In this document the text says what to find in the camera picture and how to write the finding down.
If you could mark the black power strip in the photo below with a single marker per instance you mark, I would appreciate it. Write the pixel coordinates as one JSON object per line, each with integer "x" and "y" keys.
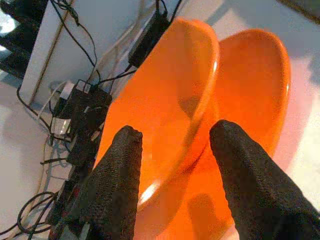
{"x": 75, "y": 160}

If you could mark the black power adapter brick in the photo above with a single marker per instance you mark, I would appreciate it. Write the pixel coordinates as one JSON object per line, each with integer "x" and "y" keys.
{"x": 147, "y": 42}

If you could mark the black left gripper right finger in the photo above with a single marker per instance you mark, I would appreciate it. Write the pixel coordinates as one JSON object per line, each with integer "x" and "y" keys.
{"x": 255, "y": 200}

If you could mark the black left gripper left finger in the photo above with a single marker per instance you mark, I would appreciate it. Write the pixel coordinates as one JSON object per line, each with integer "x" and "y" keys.
{"x": 115, "y": 187}

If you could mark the orange plastic bowl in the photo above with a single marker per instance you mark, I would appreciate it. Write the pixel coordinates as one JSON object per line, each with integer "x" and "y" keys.
{"x": 162, "y": 87}

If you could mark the orange plastic plate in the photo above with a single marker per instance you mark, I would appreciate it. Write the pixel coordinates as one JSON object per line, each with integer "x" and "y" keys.
{"x": 250, "y": 87}

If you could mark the black charger box white labels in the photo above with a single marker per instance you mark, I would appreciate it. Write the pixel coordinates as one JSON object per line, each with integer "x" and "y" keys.
{"x": 85, "y": 107}

